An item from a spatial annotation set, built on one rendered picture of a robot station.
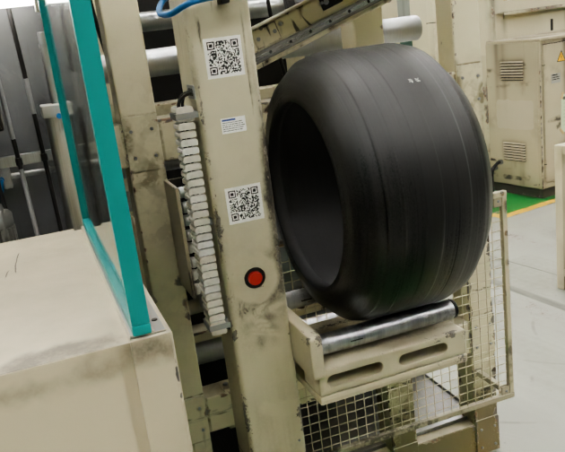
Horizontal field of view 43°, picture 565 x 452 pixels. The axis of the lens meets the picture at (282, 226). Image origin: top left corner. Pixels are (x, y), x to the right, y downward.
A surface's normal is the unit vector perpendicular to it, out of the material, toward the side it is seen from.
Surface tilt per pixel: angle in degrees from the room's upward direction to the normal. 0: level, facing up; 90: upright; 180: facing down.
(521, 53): 90
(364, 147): 70
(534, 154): 90
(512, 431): 0
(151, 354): 90
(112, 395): 90
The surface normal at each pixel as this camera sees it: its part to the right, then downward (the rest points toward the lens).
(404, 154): 0.29, -0.13
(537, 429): -0.12, -0.96
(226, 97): 0.35, 0.21
